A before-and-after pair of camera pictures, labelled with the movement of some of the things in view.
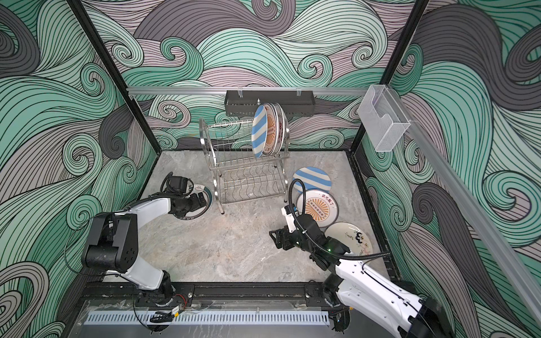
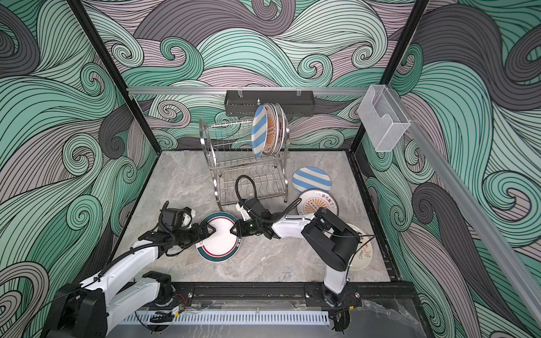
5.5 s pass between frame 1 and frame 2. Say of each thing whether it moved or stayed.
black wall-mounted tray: stayed
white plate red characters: stayed
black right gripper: moved
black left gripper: moved
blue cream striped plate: stayed
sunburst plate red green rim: stayed
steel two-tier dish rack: stayed
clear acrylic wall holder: stayed
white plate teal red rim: moved
